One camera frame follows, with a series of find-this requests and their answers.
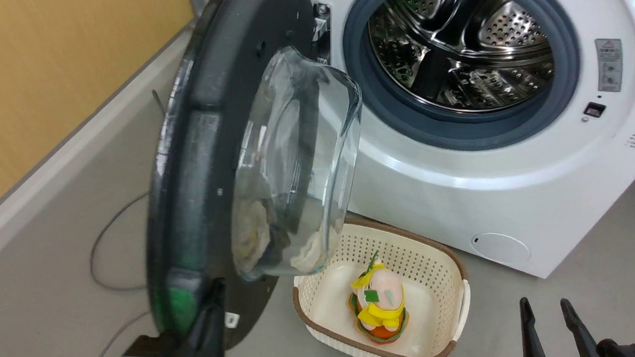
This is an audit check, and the pink and yellow plush doll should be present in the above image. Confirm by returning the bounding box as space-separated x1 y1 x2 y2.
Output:
346 249 413 345

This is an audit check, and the grey warning sticker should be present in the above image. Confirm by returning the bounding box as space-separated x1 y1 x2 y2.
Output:
594 39 624 93

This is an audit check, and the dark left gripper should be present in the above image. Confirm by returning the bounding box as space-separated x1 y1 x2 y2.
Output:
120 275 228 357

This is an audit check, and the round white filter cover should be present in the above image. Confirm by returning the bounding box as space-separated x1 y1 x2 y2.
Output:
470 232 532 266

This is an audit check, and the stainless steel perforated drum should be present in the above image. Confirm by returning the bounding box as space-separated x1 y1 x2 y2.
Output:
366 0 558 115

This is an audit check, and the grey rubber door gasket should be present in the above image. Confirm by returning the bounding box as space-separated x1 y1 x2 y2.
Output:
340 0 584 155

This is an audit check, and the cream laundry basket, brown rim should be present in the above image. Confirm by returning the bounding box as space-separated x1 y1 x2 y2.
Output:
290 216 474 357

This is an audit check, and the dark round door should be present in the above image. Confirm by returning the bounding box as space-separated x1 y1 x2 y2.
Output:
143 0 366 356

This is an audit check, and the metal door hinge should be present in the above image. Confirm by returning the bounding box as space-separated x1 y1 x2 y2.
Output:
310 3 334 64

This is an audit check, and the thin grey floor cable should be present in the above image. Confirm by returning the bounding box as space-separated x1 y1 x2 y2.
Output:
96 309 151 357
89 191 151 293

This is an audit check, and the white front-loading washing machine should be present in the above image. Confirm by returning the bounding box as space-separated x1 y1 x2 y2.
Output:
296 0 635 282

